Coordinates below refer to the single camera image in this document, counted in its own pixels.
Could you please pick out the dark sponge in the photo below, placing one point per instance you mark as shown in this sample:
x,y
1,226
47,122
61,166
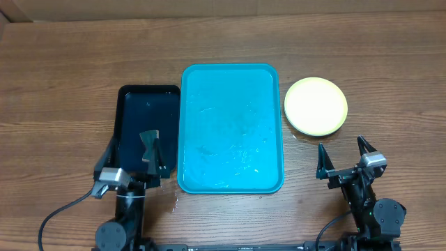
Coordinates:
x,y
149,139

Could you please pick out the teal plastic tray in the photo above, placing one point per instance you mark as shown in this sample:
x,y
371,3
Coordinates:
x,y
230,129

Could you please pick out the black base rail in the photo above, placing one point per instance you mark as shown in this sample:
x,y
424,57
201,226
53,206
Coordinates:
x,y
306,246

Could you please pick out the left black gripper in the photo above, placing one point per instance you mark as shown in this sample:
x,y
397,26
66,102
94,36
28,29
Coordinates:
x,y
152,176

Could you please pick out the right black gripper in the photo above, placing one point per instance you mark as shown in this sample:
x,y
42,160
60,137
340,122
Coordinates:
x,y
325,167

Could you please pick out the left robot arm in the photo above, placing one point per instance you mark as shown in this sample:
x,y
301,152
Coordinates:
x,y
124,231

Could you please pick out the yellow-green plate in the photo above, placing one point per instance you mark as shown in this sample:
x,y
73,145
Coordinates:
x,y
315,106

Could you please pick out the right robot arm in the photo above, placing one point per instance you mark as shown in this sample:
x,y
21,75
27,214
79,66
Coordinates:
x,y
378,221

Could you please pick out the black plastic tray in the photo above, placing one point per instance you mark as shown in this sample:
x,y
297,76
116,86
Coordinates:
x,y
147,107

